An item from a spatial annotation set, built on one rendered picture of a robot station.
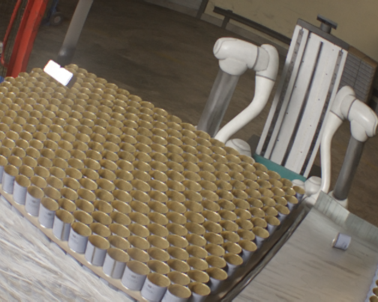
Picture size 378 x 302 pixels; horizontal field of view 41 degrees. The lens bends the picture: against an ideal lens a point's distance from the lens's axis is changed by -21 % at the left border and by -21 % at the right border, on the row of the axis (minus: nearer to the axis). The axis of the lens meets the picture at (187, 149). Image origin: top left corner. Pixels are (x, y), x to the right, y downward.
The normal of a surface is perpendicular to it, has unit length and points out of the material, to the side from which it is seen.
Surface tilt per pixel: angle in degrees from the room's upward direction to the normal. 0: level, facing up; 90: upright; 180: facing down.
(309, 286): 0
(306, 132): 90
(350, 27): 90
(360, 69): 92
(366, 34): 90
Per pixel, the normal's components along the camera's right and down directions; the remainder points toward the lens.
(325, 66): -0.34, 0.29
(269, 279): 0.30, -0.87
